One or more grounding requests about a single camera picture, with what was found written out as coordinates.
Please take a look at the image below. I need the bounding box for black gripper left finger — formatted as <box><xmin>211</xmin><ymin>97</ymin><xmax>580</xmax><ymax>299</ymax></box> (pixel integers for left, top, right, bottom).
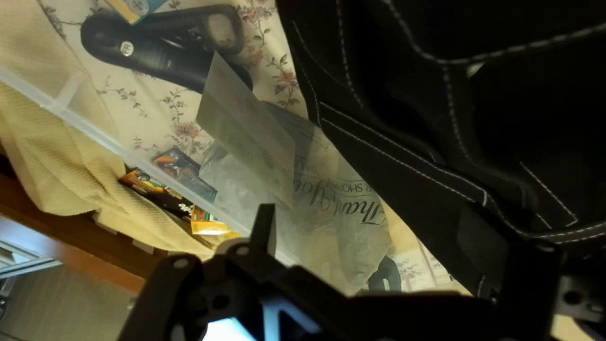
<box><xmin>115</xmin><ymin>203</ymin><xmax>277</xmax><ymax>341</ymax></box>

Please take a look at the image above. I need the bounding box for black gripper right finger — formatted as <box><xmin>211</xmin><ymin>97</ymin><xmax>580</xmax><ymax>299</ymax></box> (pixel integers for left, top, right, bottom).
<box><xmin>455</xmin><ymin>205</ymin><xmax>563</xmax><ymax>341</ymax></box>

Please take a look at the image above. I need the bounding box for wooden bed footboard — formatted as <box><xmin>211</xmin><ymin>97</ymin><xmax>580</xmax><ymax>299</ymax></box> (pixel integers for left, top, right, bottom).
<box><xmin>0</xmin><ymin>150</ymin><xmax>171</xmax><ymax>296</ymax></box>

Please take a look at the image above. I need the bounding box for colourful snack packet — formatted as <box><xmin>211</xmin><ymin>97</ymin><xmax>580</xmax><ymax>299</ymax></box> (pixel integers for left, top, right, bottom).
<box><xmin>118</xmin><ymin>148</ymin><xmax>219</xmax><ymax>224</ymax></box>

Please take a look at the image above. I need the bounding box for black handled tool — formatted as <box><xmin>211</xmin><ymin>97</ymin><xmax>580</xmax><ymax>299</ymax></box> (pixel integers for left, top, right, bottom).
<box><xmin>79</xmin><ymin>4</ymin><xmax>253</xmax><ymax>93</ymax></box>

